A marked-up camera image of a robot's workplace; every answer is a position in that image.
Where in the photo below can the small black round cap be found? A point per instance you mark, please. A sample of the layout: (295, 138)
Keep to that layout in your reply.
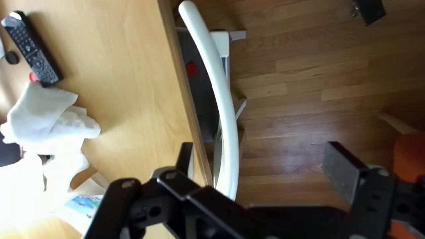
(12, 57)

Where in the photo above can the illustrated book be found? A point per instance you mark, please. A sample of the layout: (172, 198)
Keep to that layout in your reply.
(84, 206)

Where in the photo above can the crumpled white cloth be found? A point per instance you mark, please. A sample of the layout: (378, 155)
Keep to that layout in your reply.
(40, 119)

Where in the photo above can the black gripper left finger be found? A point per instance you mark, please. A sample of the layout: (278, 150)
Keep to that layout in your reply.
(147, 207)

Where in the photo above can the black remote control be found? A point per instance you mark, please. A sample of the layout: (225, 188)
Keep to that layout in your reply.
(31, 48)

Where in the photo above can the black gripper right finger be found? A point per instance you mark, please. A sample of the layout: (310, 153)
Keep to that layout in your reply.
(372, 199)

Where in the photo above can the black metal foot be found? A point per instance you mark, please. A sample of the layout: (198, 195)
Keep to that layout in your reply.
(370, 9)

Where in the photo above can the small red object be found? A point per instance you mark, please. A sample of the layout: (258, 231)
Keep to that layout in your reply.
(34, 77)

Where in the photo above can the white wooden cross-back chair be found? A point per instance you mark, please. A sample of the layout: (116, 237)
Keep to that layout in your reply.
(224, 97)

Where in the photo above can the small black case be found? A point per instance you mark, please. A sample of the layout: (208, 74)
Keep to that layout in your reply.
(9, 153)

